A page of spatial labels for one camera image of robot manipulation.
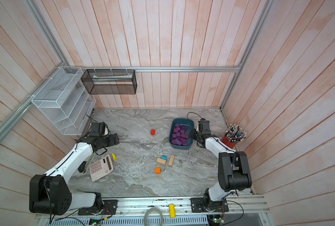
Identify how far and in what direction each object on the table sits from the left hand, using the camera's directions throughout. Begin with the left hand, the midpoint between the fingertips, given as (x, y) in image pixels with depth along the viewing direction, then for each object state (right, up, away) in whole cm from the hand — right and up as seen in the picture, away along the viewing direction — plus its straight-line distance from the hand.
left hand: (113, 142), depth 87 cm
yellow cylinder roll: (+37, -33, -16) cm, 52 cm away
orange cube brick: (+29, -18, -2) cm, 34 cm away
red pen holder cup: (+77, +5, -1) cm, 77 cm away
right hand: (+52, +6, +8) cm, 53 cm away
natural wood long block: (+37, -12, +3) cm, 40 cm away
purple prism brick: (+47, -3, +6) cm, 47 cm away
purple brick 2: (+40, -1, +8) cm, 41 cm away
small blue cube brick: (+33, -11, +3) cm, 35 cm away
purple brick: (+41, +6, +13) cm, 43 cm away
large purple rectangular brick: (+47, +3, +11) cm, 49 cm away
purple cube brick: (+46, +6, +13) cm, 48 cm away
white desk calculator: (-7, -16, -2) cm, 17 cm away
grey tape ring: (+27, -32, -16) cm, 45 cm away
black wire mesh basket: (-9, +44, +19) cm, 48 cm away
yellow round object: (0, -10, +3) cm, 10 cm away
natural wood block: (+31, -13, +1) cm, 33 cm away
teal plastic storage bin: (+44, +5, +11) cm, 45 cm away
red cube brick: (+24, +5, +17) cm, 30 cm away
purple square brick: (+43, +8, +14) cm, 46 cm away
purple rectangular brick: (+42, +10, +16) cm, 47 cm away
